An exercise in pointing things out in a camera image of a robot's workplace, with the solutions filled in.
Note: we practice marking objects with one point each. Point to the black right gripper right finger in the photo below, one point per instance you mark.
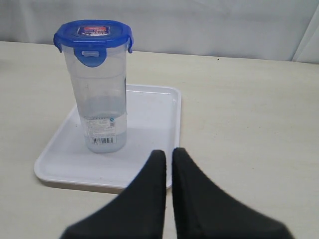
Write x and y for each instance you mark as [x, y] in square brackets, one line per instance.
[204, 211]

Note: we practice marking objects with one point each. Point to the white rectangular plastic tray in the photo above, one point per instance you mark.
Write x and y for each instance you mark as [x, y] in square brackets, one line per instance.
[153, 122]

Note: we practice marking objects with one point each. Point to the blue plastic lid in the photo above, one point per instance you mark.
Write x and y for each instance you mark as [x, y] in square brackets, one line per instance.
[90, 39]

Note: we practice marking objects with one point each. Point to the clear tall plastic container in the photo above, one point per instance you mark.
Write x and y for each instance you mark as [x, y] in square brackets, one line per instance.
[98, 79]

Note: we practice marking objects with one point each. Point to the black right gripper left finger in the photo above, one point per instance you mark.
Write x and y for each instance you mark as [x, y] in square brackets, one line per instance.
[136, 213]

